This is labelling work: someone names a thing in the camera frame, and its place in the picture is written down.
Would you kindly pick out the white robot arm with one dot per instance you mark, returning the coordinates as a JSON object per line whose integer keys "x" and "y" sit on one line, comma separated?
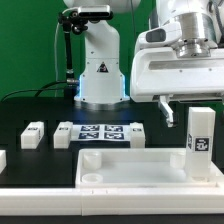
{"x": 202, "y": 24}

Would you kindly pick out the white front fence bar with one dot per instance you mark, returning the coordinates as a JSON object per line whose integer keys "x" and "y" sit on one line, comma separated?
{"x": 124, "y": 201}

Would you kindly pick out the white left fence block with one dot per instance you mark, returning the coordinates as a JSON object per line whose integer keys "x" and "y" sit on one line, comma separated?
{"x": 3, "y": 162}

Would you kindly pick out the white desk top tray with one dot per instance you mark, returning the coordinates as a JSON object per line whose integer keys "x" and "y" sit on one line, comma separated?
{"x": 143, "y": 171}

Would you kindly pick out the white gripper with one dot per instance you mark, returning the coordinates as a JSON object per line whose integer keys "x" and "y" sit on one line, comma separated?
{"x": 158, "y": 74}

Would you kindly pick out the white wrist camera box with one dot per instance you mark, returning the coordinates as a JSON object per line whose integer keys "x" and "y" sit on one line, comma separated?
{"x": 159, "y": 37}

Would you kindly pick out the black camera on mount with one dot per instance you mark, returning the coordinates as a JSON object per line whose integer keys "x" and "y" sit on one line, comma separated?
{"x": 94, "y": 12}

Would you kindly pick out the fiducial marker sheet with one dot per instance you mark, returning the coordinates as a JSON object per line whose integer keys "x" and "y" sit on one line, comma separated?
{"x": 102, "y": 132}

